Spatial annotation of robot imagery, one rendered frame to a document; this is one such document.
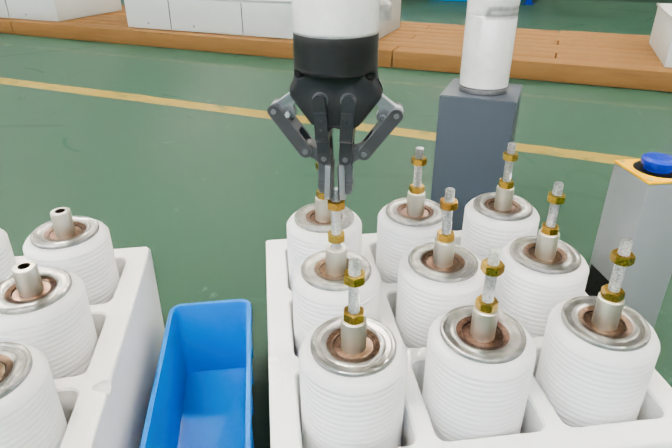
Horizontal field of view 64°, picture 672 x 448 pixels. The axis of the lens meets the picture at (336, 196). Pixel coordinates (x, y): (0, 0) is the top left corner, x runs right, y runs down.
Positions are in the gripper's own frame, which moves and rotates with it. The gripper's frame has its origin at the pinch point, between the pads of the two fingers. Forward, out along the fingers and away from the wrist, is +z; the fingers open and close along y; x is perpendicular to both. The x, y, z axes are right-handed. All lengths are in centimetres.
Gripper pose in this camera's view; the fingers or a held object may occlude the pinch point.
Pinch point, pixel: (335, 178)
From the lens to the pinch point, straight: 53.4
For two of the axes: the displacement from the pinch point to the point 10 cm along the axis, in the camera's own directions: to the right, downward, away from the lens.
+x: 1.3, -4.4, 8.9
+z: 0.0, 9.0, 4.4
